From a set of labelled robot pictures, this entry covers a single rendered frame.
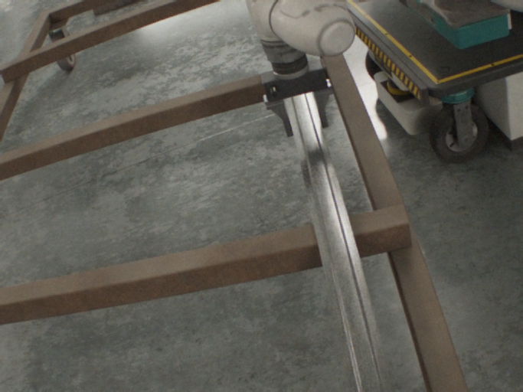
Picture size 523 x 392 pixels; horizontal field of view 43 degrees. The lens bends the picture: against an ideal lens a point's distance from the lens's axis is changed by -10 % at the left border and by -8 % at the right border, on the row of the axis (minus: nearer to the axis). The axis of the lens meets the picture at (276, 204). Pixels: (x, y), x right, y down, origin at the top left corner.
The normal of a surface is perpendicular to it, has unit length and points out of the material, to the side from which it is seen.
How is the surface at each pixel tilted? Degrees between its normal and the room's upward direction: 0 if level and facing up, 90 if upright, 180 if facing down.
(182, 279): 90
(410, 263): 0
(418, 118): 90
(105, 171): 0
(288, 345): 0
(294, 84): 90
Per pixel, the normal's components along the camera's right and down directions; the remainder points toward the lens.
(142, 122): 0.10, 0.61
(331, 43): 0.50, 0.56
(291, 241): -0.23, -0.75
